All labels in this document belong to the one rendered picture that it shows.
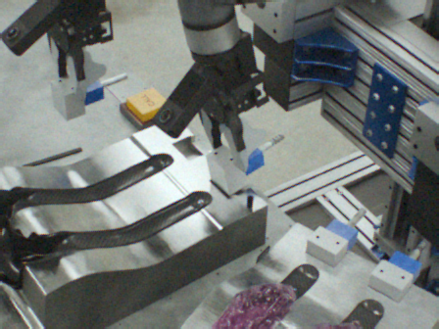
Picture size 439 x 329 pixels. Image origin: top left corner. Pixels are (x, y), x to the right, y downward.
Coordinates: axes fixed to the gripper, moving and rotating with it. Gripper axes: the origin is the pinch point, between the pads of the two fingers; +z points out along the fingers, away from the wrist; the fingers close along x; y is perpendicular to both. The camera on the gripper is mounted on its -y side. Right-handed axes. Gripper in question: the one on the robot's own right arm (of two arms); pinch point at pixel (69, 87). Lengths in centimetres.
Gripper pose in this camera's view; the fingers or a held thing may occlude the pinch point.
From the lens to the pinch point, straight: 142.4
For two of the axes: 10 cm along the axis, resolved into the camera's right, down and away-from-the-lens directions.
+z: -0.1, 7.4, 6.7
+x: -5.8, -5.5, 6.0
